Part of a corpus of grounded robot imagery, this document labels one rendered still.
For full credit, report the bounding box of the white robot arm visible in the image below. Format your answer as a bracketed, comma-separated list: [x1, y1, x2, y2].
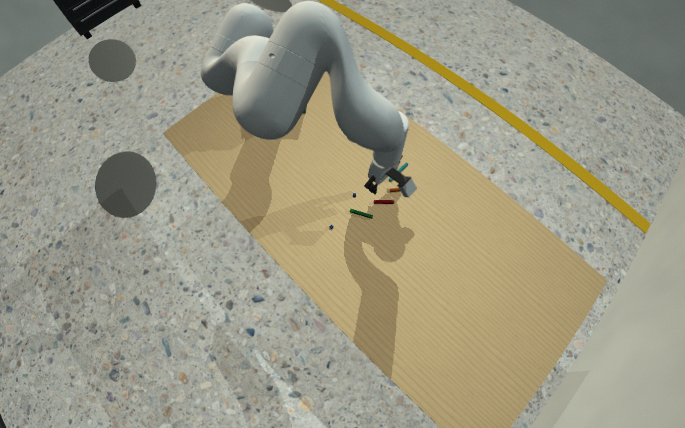
[201, 1, 417, 198]

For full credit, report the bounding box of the turquoise rod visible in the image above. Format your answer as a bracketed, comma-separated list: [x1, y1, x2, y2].
[389, 162, 408, 182]

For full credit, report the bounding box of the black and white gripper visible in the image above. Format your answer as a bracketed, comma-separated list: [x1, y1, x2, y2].
[364, 158, 400, 194]

